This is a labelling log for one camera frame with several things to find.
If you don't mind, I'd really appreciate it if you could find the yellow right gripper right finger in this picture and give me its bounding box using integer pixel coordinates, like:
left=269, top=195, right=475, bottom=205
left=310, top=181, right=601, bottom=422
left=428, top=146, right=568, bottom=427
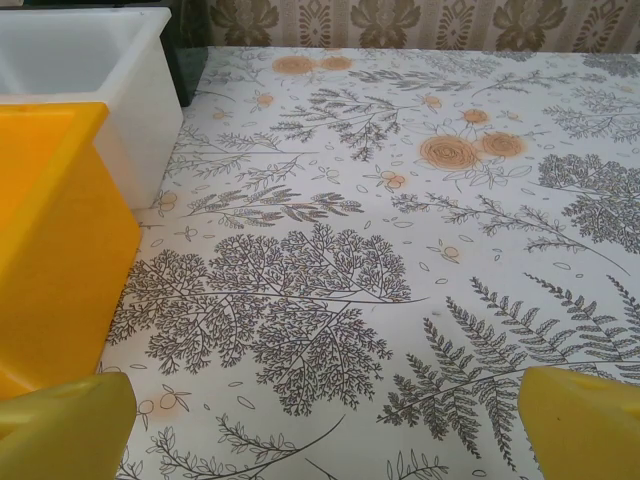
left=516, top=368, right=640, bottom=480

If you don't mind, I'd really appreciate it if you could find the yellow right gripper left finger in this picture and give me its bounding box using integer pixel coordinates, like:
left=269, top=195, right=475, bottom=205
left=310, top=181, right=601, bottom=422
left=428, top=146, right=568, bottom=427
left=0, top=371, right=137, bottom=480

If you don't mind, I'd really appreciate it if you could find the yellow plastic bin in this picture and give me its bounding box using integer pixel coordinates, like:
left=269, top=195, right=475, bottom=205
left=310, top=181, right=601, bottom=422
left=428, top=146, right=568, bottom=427
left=0, top=101, right=143, bottom=401

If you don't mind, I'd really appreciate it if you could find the white plastic bin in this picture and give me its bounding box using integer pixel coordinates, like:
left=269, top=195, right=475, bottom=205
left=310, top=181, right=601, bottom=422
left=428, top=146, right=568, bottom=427
left=0, top=5, right=184, bottom=212

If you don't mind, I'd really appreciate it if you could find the black plastic bin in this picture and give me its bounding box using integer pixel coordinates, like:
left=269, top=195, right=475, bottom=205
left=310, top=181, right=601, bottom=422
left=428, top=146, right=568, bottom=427
left=112, top=0, right=211, bottom=108

